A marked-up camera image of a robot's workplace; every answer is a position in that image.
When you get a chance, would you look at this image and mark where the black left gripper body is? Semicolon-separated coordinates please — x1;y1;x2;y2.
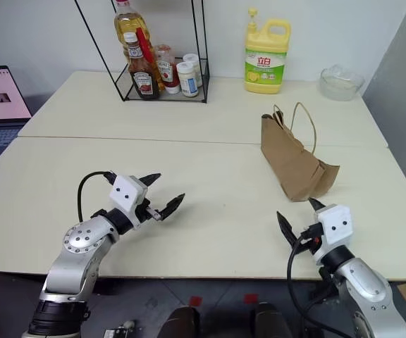
135;177;162;223

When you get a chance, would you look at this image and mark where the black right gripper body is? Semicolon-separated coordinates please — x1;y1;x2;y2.
295;211;326;256

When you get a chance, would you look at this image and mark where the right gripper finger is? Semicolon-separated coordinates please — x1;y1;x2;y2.
307;196;326;213
276;211;300;248

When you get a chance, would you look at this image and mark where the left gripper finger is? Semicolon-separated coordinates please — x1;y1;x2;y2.
157;192;187;221
142;172;163;188

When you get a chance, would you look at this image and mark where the brown paper bag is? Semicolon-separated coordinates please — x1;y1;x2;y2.
259;101;341;203

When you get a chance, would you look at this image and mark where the dark rounded shape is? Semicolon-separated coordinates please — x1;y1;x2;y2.
253;303;295;338
156;305;202;338

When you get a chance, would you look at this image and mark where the glass ketchup bottle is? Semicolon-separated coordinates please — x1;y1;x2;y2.
122;32;161;101

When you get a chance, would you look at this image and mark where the white lidded jar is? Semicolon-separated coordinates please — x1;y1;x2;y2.
182;53;204;87
176;61;201;99

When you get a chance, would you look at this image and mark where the red squeeze ketchup bottle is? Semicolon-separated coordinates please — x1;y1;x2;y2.
154;44;182;95

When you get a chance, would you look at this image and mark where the small metal floor device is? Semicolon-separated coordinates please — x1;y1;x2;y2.
103;319;137;338

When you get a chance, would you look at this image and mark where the clear glass bowl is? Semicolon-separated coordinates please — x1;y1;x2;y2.
319;63;367;102

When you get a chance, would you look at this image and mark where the yellow dish soap bottle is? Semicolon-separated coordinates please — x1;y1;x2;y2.
243;7;293;95

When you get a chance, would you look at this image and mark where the cooking oil bottle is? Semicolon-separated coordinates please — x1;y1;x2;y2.
113;0;166;93

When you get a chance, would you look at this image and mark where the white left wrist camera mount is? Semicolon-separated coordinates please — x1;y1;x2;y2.
108;174;149;232

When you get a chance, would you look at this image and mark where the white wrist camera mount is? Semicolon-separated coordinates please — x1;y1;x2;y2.
316;204;353;264
108;174;149;232

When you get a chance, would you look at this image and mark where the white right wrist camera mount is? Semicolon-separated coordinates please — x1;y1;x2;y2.
316;204;353;264

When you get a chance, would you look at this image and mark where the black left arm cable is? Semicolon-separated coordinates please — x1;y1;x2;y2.
77;170;118;223

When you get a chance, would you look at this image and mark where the black wire rack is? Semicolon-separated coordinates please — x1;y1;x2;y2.
73;0;211;104

